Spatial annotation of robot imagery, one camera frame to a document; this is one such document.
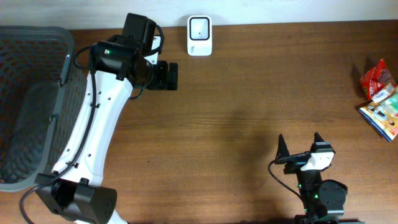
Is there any green tissue pack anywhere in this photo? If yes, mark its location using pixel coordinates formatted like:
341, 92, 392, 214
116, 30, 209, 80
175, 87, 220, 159
381, 93, 398, 117

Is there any left black cable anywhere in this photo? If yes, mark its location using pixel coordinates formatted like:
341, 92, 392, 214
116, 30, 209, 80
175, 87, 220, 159
19, 43, 100, 224

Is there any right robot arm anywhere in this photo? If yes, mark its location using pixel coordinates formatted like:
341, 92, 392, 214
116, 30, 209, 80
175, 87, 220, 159
270, 133, 348, 224

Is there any yellow snack bag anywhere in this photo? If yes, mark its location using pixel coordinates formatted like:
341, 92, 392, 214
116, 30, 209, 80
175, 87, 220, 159
359, 103, 397, 142

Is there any orange tissue pack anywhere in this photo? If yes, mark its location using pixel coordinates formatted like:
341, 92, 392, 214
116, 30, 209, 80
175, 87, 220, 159
372, 83, 395, 103

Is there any black cable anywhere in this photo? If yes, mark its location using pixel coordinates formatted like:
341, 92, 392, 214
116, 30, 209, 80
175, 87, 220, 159
267, 152, 312, 203
19, 43, 100, 224

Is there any red snack bag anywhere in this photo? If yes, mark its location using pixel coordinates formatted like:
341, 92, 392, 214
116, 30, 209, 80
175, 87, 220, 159
360, 59, 397, 100

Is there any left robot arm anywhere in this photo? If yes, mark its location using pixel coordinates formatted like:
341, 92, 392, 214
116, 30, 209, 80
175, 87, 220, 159
34, 13, 178, 223

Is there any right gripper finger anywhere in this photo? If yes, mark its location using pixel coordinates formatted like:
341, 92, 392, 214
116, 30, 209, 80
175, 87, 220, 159
275, 134, 290, 164
310, 132, 324, 152

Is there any grey plastic basket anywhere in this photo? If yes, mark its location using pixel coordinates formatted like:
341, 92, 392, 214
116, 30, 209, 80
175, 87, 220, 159
1, 26, 86, 192

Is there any right black cable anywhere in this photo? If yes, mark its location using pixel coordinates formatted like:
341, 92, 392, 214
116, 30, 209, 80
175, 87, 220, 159
267, 152, 312, 203

